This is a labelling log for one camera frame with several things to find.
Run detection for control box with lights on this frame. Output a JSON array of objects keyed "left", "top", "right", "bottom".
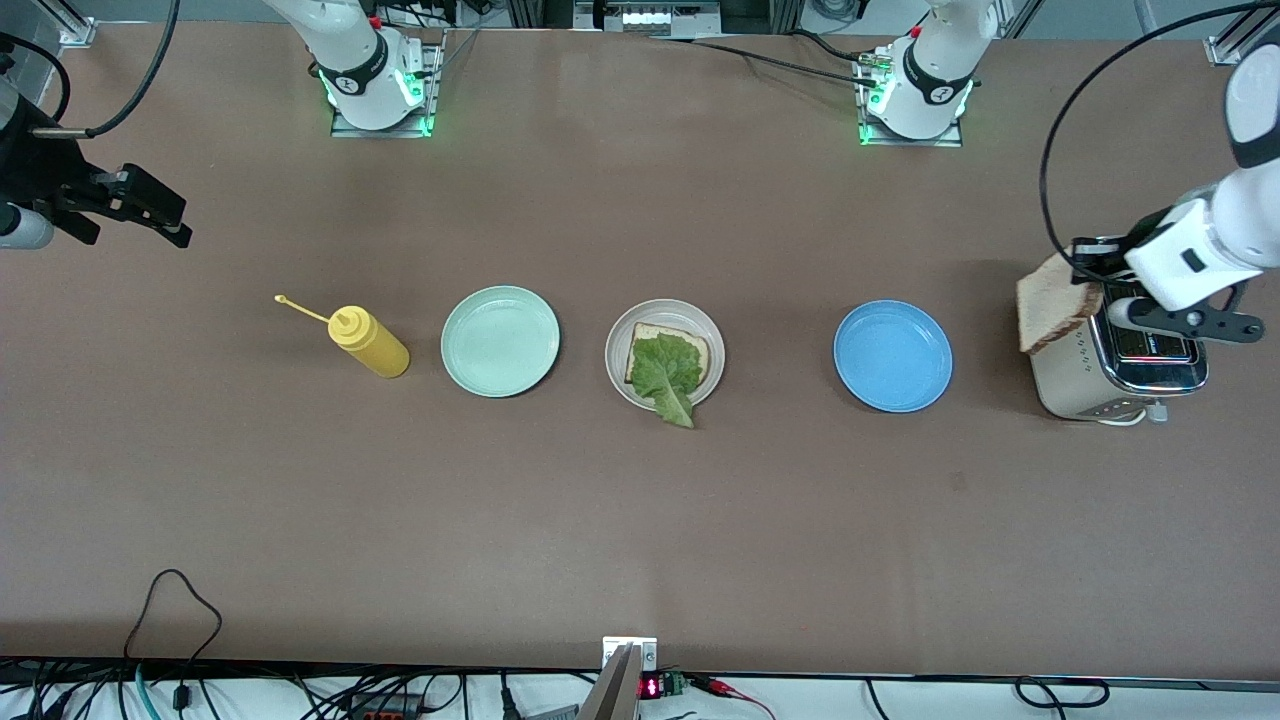
[{"left": 573, "top": 0, "right": 723, "bottom": 37}]

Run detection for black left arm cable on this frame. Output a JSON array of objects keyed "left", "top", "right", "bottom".
[{"left": 1038, "top": 0, "right": 1280, "bottom": 261}]

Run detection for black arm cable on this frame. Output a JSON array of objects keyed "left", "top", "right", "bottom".
[
  {"left": 1038, "top": 0, "right": 1280, "bottom": 261},
  {"left": 0, "top": 32, "right": 71, "bottom": 123}
]

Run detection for beige plate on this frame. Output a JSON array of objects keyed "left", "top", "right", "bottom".
[{"left": 605, "top": 299, "right": 726, "bottom": 413}]

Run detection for black coiled cable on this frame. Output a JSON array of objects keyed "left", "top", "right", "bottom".
[{"left": 1015, "top": 677, "right": 1111, "bottom": 709}]

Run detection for bread slice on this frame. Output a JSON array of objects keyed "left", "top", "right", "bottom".
[
  {"left": 1016, "top": 250, "right": 1105, "bottom": 355},
  {"left": 625, "top": 322, "right": 712, "bottom": 387}
]

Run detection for mint green plate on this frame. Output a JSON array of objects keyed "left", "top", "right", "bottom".
[{"left": 441, "top": 286, "right": 561, "bottom": 399}]

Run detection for black cable across table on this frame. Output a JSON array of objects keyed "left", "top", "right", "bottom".
[{"left": 648, "top": 30, "right": 896, "bottom": 86}]

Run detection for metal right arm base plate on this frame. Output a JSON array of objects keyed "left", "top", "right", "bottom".
[{"left": 330, "top": 30, "right": 446, "bottom": 138}]

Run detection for green lettuce leaf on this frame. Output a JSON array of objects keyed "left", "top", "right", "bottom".
[{"left": 630, "top": 333, "right": 705, "bottom": 429}]

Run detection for black looped cable with ferrite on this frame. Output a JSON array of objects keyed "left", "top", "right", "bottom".
[{"left": 122, "top": 568, "right": 223, "bottom": 720}]

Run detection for red and black clip leads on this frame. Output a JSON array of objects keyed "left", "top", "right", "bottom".
[{"left": 690, "top": 675, "right": 776, "bottom": 720}]

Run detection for blue plate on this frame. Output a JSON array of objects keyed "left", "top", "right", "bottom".
[{"left": 833, "top": 300, "right": 954, "bottom": 413}]

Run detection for yellow mustard squeeze bottle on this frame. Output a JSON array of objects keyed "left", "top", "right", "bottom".
[{"left": 275, "top": 293, "right": 411, "bottom": 379}]

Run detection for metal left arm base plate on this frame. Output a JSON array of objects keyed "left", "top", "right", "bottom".
[{"left": 858, "top": 50, "right": 964, "bottom": 148}]

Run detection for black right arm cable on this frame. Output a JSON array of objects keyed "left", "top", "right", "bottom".
[{"left": 0, "top": 32, "right": 71, "bottom": 123}]

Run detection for beige chrome toaster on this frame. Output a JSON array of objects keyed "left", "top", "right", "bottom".
[{"left": 1030, "top": 235, "right": 1209, "bottom": 427}]

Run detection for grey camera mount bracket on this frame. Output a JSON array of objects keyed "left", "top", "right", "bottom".
[{"left": 580, "top": 637, "right": 659, "bottom": 720}]

